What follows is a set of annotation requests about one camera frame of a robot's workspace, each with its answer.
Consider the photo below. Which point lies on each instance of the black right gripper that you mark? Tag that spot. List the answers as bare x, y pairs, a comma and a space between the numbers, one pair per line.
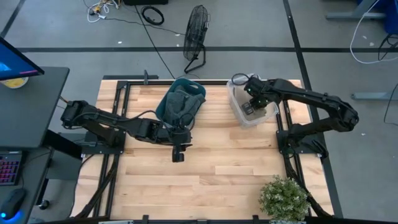
259, 91

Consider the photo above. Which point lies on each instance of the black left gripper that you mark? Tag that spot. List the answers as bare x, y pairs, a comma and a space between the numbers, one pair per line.
179, 135

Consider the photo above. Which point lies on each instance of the dark green fabric hat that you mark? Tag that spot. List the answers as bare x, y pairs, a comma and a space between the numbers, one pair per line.
174, 107
196, 101

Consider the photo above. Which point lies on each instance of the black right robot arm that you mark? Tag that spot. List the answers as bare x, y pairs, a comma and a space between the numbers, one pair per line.
311, 96

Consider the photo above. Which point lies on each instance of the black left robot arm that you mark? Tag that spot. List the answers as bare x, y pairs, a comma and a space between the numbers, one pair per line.
102, 119

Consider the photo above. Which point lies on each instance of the clear plastic bin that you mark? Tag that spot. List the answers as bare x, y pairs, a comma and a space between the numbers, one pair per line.
245, 123

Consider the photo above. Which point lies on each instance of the teal plastic basket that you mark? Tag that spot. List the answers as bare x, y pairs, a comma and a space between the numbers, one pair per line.
189, 84

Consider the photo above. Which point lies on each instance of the green potted plant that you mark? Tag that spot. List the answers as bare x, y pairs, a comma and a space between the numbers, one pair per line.
284, 199

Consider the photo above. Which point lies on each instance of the black floor fan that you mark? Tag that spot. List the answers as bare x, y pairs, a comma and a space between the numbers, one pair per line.
195, 34

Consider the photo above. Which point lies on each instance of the grey desk foot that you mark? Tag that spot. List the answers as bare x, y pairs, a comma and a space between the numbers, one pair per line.
373, 96

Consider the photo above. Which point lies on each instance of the dark grey keyboard desk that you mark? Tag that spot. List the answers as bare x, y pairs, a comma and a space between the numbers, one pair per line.
34, 174

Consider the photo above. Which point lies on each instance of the black box on floor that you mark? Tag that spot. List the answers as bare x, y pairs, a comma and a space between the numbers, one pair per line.
146, 2

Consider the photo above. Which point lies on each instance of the black desk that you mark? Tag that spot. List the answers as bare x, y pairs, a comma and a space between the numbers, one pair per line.
31, 109

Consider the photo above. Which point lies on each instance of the blue object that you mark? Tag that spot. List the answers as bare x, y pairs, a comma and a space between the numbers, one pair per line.
390, 15

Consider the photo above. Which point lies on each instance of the backlit keyboard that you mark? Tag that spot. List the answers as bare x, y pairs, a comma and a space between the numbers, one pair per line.
9, 168

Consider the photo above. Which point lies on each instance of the black computer mouse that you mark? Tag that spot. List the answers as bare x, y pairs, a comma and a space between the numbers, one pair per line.
12, 203

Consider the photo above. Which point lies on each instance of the yellow bowl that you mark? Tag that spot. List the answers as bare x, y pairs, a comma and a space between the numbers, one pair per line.
15, 83

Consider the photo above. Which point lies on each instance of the computer monitor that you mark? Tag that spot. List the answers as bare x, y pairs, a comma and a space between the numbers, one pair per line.
15, 62

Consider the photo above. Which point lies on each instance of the black aluminium table frame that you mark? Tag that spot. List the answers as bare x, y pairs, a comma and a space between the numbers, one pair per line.
126, 102

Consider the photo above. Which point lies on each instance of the grey metal desk frame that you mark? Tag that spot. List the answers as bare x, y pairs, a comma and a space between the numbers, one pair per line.
351, 15

